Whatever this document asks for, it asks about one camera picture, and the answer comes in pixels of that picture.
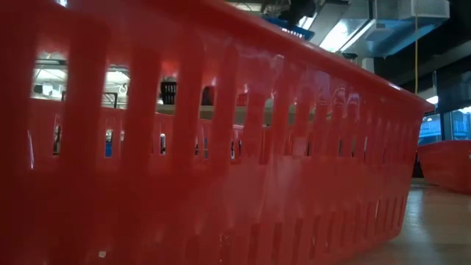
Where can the wooden shelf with black legs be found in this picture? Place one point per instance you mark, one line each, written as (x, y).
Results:
(206, 112)

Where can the black plastic slotted basket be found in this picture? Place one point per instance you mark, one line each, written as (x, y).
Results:
(168, 92)

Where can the rectangular silver ceiling duct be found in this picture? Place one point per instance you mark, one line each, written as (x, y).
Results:
(386, 33)

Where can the black ceiling dome camera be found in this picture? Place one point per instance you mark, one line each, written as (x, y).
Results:
(349, 56)

